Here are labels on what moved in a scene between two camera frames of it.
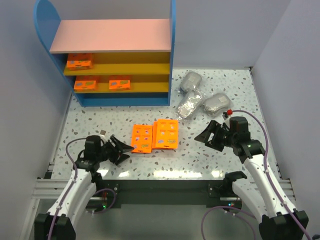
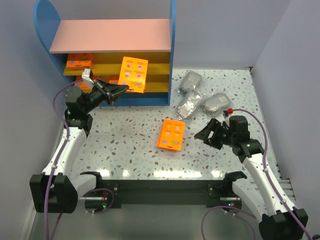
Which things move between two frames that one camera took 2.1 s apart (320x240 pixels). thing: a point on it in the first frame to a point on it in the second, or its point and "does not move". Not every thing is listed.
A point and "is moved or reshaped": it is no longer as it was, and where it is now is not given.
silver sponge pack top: (191, 80) does not move
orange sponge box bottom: (141, 138) to (133, 73)
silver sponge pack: (189, 103) does not move
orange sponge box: (167, 136) is moved or reshaped
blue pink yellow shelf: (113, 62) does not move
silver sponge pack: (217, 104) does not move
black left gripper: (113, 150) to (106, 89)
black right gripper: (217, 135) does not move
